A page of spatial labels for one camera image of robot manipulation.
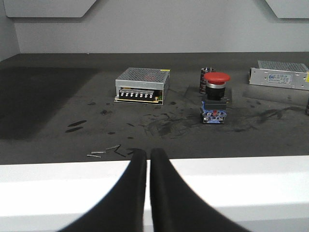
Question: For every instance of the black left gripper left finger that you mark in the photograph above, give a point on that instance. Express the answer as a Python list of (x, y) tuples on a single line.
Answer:
[(121, 210)]

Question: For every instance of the slim silver power supply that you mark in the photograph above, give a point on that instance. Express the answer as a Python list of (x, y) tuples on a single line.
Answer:
[(280, 74)]

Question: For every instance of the white wall panel right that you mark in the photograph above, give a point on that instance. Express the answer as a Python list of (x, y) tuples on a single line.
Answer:
[(290, 9)]

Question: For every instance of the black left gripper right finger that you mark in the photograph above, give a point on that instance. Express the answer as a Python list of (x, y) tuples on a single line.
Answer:
[(176, 207)]

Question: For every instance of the red mushroom push button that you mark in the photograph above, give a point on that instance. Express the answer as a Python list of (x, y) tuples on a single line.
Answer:
[(213, 104)]

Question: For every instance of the silver mesh power supply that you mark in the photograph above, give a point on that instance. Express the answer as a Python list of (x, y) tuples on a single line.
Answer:
[(142, 85)]

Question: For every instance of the dark brown capacitor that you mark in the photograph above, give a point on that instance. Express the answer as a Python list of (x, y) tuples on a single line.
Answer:
[(202, 84)]

